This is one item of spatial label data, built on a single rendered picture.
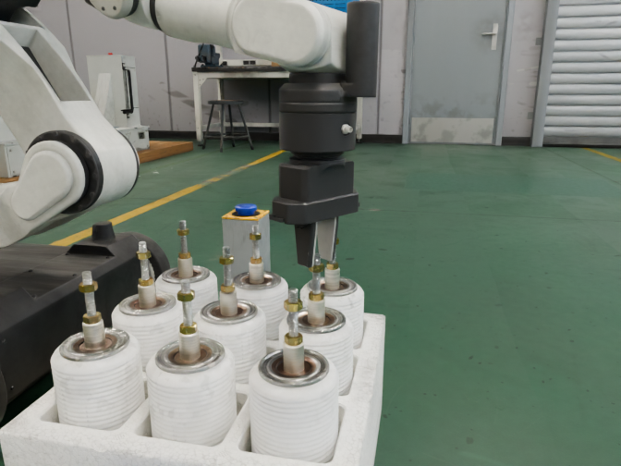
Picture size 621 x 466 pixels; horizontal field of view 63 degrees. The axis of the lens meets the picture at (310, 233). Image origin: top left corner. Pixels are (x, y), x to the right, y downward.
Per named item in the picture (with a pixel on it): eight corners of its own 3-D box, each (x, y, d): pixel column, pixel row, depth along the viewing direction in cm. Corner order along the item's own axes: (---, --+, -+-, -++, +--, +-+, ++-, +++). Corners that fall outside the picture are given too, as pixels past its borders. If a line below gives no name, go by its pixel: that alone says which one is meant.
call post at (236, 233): (228, 371, 100) (220, 218, 92) (240, 354, 107) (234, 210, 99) (262, 375, 99) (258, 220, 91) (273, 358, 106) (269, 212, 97)
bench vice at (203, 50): (208, 68, 512) (207, 42, 505) (225, 68, 508) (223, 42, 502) (190, 67, 473) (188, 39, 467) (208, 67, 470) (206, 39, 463)
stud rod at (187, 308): (193, 346, 55) (188, 281, 53) (184, 347, 55) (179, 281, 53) (195, 342, 56) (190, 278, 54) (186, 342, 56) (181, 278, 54)
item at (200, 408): (234, 523, 57) (227, 379, 52) (148, 523, 56) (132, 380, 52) (244, 462, 66) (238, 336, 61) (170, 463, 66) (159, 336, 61)
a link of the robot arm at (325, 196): (324, 200, 69) (326, 109, 65) (382, 212, 62) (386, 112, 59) (251, 215, 60) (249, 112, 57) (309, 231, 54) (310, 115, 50)
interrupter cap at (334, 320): (358, 322, 65) (358, 316, 65) (319, 342, 60) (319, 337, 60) (313, 305, 70) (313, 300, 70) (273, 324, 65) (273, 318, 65)
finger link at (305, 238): (298, 262, 63) (298, 213, 61) (317, 268, 61) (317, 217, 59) (288, 264, 62) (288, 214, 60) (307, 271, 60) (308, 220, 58)
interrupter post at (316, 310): (329, 322, 65) (329, 298, 64) (317, 328, 63) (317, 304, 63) (315, 316, 67) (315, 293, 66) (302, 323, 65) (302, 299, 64)
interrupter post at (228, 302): (237, 310, 69) (237, 287, 68) (238, 317, 67) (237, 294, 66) (220, 311, 68) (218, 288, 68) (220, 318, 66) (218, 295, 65)
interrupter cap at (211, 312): (255, 300, 72) (255, 296, 71) (260, 324, 64) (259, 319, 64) (200, 304, 70) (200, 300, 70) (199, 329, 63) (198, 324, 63)
